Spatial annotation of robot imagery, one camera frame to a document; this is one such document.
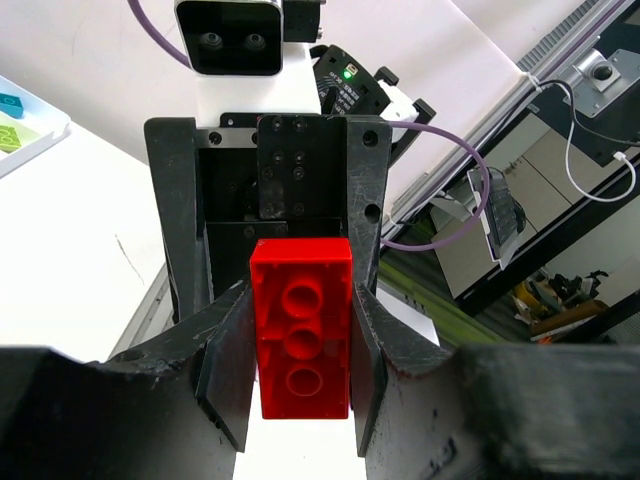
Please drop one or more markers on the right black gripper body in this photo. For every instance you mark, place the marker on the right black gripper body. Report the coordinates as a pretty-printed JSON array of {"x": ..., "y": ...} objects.
[{"x": 285, "y": 169}]

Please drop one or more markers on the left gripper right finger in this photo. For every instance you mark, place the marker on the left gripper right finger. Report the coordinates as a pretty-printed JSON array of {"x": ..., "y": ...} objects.
[{"x": 489, "y": 411}]

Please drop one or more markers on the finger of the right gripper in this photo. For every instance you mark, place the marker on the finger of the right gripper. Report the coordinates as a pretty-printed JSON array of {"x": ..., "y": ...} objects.
[
  {"x": 368, "y": 151},
  {"x": 172, "y": 156}
]

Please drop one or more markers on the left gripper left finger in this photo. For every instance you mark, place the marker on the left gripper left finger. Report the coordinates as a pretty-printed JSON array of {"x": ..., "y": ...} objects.
[{"x": 174, "y": 407}]

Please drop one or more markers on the long red lego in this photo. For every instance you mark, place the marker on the long red lego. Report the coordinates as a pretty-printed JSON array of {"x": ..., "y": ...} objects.
[{"x": 302, "y": 291}]

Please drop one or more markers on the light green lego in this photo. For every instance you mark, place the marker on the light green lego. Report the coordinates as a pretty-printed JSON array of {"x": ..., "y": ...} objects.
[{"x": 14, "y": 138}]

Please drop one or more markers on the blue square lego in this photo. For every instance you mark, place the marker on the blue square lego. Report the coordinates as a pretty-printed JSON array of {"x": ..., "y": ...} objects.
[{"x": 11, "y": 105}]

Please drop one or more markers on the white divided tray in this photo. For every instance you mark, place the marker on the white divided tray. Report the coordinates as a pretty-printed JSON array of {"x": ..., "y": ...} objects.
[{"x": 29, "y": 126}]

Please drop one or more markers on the black keypad device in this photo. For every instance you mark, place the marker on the black keypad device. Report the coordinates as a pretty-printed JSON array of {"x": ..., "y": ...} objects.
[{"x": 503, "y": 220}]

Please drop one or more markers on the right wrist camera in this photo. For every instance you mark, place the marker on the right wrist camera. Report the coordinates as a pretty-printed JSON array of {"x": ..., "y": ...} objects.
[{"x": 250, "y": 57}]

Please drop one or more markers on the grey device on rail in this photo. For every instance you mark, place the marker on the grey device on rail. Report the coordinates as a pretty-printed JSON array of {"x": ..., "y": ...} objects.
[{"x": 598, "y": 82}]

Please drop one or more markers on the white cable background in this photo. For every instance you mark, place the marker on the white cable background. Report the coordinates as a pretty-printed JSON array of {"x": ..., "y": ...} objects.
[{"x": 586, "y": 165}]

